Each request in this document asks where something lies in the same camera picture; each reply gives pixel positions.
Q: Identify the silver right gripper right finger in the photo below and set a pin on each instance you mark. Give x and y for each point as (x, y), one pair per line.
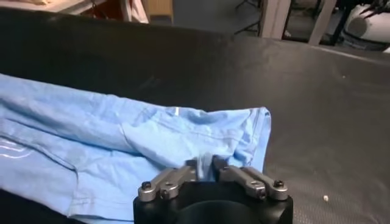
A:
(253, 181)

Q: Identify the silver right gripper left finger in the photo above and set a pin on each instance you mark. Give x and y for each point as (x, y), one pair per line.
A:
(170, 182)

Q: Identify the light blue t-shirt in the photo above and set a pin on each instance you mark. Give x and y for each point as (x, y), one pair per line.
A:
(106, 152)

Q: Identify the small white crumb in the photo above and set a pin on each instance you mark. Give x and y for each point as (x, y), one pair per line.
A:
(326, 198)

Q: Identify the black tripod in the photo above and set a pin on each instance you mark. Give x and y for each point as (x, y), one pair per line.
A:
(246, 28)

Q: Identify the white side table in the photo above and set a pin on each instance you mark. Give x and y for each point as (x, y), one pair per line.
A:
(55, 4)

